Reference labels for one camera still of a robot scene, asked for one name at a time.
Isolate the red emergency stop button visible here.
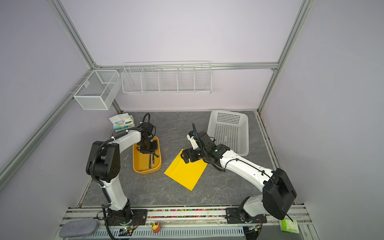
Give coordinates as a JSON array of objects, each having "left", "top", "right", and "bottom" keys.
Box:
[{"left": 151, "top": 222, "right": 161, "bottom": 234}]

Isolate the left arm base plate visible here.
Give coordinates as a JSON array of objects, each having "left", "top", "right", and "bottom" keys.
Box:
[{"left": 107, "top": 209, "right": 148, "bottom": 226}]

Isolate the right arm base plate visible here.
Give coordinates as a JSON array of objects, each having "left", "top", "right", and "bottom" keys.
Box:
[{"left": 225, "top": 207, "right": 267, "bottom": 224}]

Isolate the yellow paper napkin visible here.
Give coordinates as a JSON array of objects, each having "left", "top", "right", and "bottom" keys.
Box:
[{"left": 165, "top": 149, "right": 208, "bottom": 191}]

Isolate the white perforated plastic basket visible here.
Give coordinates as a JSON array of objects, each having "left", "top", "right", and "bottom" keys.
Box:
[{"left": 207, "top": 110, "right": 249, "bottom": 157}]

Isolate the tissue pack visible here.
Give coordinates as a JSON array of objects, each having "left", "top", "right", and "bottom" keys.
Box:
[{"left": 109, "top": 113, "right": 136, "bottom": 132}]

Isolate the white mesh wall box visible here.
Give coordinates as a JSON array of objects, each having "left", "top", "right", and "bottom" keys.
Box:
[{"left": 74, "top": 70, "right": 122, "bottom": 111}]

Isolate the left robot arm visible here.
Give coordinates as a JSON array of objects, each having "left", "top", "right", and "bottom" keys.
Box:
[{"left": 86, "top": 122, "right": 160, "bottom": 211}]

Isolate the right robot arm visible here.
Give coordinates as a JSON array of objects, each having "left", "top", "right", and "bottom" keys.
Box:
[{"left": 181, "top": 131, "right": 297, "bottom": 223}]

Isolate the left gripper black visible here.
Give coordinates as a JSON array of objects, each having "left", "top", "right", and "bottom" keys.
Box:
[{"left": 139, "top": 138, "right": 158, "bottom": 154}]

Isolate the grey cloth pad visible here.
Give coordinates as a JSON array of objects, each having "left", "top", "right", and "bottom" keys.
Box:
[{"left": 59, "top": 220, "right": 99, "bottom": 238}]

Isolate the white wire shelf basket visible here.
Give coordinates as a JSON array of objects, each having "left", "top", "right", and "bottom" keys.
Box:
[{"left": 121, "top": 61, "right": 213, "bottom": 94}]

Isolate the orange plastic tray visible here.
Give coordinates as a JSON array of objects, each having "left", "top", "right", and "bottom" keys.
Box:
[{"left": 133, "top": 137, "right": 162, "bottom": 175}]

